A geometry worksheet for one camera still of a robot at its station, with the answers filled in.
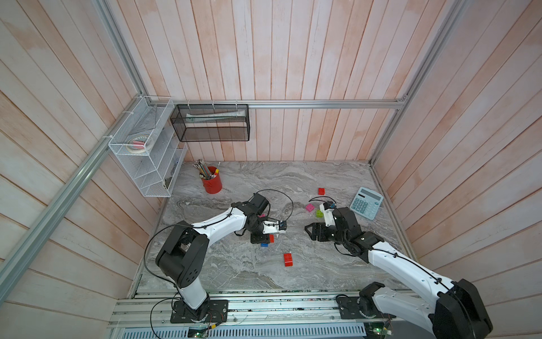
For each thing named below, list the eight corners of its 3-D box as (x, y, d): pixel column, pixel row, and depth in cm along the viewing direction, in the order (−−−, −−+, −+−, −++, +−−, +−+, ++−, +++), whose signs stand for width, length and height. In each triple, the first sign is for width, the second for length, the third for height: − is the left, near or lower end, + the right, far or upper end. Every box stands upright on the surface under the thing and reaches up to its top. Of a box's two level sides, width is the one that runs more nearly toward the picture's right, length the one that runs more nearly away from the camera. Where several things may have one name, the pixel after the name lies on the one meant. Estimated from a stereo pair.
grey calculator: (348, 207, 104) (350, 203, 101) (360, 189, 111) (363, 184, 109) (371, 221, 99) (374, 217, 96) (383, 200, 106) (386, 196, 104)
